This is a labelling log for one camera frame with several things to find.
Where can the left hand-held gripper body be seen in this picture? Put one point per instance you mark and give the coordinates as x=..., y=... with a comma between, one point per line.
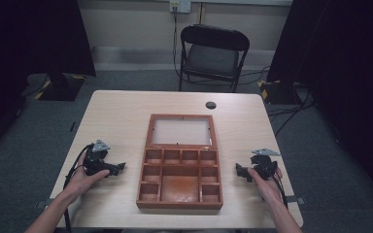
x=96, y=157

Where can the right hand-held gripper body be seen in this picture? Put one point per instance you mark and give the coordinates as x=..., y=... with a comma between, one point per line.
x=263, y=163

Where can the wooden compartment box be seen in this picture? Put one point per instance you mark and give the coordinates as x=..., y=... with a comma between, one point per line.
x=180, y=161

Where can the person's right hand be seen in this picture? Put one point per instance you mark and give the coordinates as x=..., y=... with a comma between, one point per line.
x=266, y=186

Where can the person's left hand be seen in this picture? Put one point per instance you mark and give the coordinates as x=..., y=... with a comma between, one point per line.
x=82, y=180

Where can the black stand base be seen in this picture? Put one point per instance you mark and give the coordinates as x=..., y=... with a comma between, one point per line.
x=278, y=91
x=61, y=86

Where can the black folding chair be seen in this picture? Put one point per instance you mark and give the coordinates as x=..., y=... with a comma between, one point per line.
x=212, y=58

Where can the dark curtain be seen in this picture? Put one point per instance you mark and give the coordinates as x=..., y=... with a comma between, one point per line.
x=29, y=48
x=340, y=64

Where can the white wall socket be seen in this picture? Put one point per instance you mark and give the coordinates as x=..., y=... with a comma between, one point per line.
x=180, y=6

